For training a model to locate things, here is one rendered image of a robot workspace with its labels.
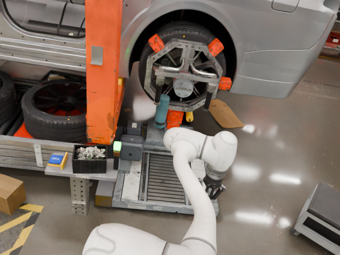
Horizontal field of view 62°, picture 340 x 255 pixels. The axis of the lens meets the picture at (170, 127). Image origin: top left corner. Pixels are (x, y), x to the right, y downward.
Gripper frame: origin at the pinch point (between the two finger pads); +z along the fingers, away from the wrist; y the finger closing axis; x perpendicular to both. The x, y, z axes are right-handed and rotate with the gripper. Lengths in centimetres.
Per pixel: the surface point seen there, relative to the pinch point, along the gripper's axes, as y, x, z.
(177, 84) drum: -35, 78, -12
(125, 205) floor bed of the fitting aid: -51, 31, 69
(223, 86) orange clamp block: -4, 101, -6
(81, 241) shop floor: -68, -3, 72
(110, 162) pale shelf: -62, 31, 29
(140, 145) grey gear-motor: -52, 60, 35
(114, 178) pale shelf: -55, 20, 28
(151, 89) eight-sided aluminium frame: -55, 87, 3
